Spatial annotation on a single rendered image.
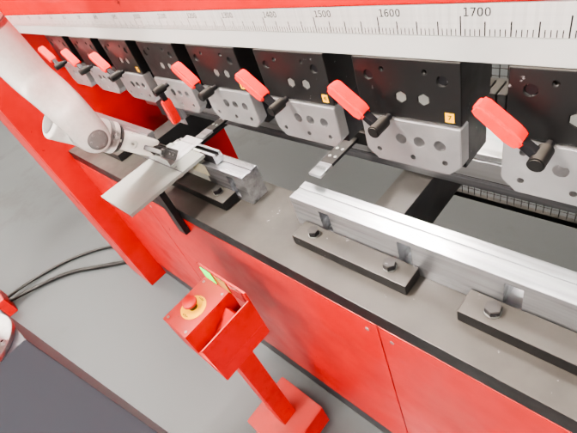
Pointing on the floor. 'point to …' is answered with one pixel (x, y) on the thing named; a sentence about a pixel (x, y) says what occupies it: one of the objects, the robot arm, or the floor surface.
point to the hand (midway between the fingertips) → (166, 151)
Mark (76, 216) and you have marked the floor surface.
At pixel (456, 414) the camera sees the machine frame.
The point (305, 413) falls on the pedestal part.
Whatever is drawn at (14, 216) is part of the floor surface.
